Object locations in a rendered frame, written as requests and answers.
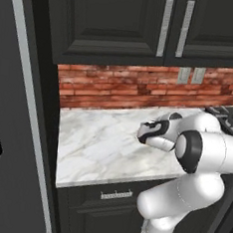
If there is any black lower cupboard door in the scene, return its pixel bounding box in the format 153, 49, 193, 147
66, 206, 148, 233

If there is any silver cupboard door handle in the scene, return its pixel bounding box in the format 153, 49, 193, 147
154, 0, 174, 59
173, 0, 196, 60

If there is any silver fridge door handle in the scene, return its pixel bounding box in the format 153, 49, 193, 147
0, 0, 74, 233

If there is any black oven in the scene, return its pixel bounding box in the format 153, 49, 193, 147
174, 167, 233, 233

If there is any black drawer front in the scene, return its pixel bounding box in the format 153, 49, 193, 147
63, 171, 171, 224

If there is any dark grey fridge door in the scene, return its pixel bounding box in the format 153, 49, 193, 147
0, 0, 79, 233

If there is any black hob with grates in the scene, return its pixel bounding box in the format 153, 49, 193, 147
201, 103, 233, 141

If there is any narrow black upper cupboard door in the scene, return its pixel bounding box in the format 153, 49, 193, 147
164, 0, 233, 73

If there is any wide black upper cupboard door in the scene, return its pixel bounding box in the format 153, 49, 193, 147
39, 0, 176, 74

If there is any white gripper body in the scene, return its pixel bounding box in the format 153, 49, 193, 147
144, 134, 176, 153

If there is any silver drawer handle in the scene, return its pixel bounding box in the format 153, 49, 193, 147
100, 187, 134, 203

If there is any grey wall outlet plate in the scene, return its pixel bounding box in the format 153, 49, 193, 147
190, 66, 208, 87
176, 66, 193, 86

